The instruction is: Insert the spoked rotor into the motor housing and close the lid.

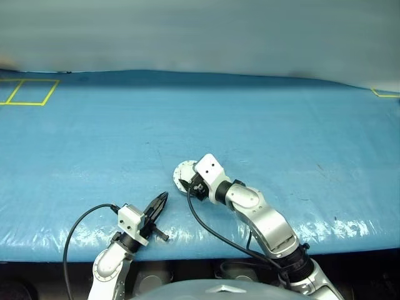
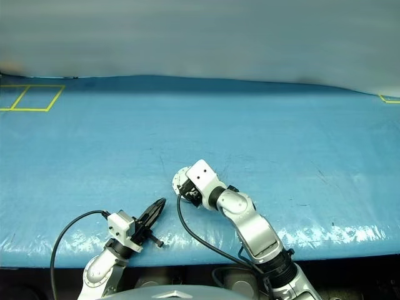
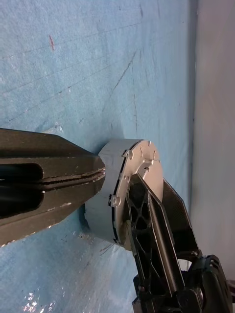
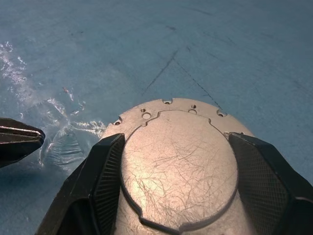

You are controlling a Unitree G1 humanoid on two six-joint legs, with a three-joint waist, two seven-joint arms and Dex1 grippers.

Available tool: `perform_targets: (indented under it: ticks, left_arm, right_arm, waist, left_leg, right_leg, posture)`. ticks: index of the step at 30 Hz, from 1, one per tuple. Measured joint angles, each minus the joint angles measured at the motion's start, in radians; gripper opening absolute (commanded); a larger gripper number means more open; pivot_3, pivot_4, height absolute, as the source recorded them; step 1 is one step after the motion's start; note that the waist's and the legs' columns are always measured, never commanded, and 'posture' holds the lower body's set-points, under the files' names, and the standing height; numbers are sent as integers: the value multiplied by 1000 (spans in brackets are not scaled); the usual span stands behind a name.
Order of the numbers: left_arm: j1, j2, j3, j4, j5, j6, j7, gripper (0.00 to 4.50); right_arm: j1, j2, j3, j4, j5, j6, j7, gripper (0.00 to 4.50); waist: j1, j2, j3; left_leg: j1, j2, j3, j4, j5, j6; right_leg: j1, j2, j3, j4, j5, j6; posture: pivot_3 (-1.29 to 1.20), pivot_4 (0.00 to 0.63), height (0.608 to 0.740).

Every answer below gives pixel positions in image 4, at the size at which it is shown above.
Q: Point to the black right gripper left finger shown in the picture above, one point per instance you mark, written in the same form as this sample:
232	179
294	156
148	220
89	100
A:
83	186

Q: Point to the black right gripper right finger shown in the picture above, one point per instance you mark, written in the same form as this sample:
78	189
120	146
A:
269	186

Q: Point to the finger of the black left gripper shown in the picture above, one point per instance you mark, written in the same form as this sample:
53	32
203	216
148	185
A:
17	149
17	124

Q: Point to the blue plastic table cover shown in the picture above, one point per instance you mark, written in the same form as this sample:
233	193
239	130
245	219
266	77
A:
146	49

